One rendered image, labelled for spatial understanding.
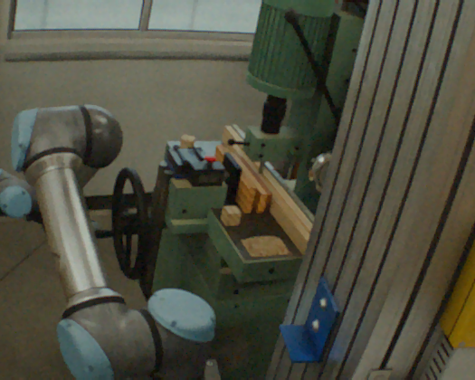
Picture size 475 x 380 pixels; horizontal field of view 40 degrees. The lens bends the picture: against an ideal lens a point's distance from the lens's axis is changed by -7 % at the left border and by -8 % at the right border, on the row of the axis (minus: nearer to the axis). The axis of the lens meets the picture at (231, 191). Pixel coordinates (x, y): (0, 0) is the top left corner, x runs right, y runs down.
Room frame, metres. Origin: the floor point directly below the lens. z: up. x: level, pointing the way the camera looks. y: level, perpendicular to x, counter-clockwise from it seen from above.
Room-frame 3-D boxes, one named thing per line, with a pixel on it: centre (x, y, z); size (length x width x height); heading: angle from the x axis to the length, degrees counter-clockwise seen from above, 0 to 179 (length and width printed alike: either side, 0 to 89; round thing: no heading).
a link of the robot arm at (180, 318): (0.91, 0.04, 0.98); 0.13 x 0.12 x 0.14; 126
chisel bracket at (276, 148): (1.66, -0.08, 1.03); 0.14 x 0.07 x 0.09; 117
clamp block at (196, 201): (1.56, 0.10, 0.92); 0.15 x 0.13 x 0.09; 27
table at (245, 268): (1.60, 0.03, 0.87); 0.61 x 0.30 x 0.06; 27
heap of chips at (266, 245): (1.38, -0.10, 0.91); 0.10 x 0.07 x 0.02; 117
